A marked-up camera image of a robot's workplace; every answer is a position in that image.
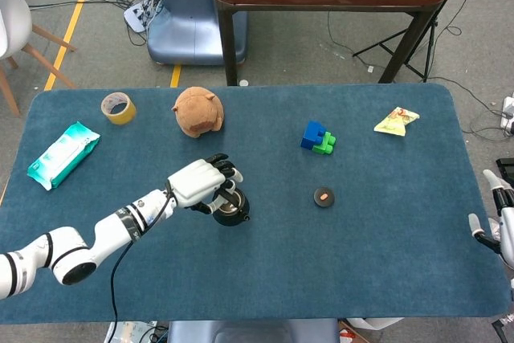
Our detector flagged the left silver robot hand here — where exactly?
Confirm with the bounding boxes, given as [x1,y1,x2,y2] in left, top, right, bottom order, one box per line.
[166,153,244,215]

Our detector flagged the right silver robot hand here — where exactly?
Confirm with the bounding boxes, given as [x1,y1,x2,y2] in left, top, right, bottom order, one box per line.
[467,169,514,270]

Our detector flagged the black teapot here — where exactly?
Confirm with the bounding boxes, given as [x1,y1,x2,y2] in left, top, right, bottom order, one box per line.
[210,186,252,227]

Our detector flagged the black disc orange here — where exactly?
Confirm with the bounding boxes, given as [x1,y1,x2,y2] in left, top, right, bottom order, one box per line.
[312,186,337,208]

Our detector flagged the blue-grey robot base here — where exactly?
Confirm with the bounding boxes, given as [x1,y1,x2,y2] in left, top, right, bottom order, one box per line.
[146,0,248,66]

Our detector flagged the black flat box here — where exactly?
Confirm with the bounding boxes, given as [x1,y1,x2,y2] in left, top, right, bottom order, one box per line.
[496,157,514,190]

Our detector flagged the brown capybara plush toy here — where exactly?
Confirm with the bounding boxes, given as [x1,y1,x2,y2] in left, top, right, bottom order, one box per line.
[172,86,225,139]

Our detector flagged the yellow tape roll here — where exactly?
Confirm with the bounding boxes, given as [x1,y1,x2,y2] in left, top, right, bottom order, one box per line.
[100,92,137,126]

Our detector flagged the white socket strip with plugs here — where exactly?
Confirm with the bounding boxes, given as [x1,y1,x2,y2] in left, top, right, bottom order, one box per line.
[500,93,514,137]

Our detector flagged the blue table mat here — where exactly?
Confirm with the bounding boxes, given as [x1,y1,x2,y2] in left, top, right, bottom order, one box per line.
[0,83,511,325]

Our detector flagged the blue building block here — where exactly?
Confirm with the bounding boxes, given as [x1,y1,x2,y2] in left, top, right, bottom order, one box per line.
[300,120,328,151]

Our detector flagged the green building block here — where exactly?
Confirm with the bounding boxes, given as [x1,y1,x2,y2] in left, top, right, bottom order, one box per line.
[312,131,337,155]

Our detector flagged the teal wet wipes pack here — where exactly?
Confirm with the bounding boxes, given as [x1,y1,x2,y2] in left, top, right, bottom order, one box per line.
[27,120,101,191]

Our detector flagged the yellow snack packet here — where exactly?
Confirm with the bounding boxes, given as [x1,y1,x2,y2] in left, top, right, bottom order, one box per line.
[373,106,421,139]

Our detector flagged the clear plastic bag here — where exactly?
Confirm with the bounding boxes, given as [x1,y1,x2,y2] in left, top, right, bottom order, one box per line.
[118,321,160,343]

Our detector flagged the white power strip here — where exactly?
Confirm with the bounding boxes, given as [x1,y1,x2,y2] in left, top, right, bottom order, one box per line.
[123,2,156,33]

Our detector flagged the black tripod stand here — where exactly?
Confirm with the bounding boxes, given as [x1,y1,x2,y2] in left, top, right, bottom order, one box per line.
[352,0,481,83]

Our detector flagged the white chair wooden legs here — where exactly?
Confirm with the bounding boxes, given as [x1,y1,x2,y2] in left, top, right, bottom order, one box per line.
[0,0,78,117]

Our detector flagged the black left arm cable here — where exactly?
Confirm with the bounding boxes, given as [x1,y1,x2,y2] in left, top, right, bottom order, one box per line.
[108,182,176,343]

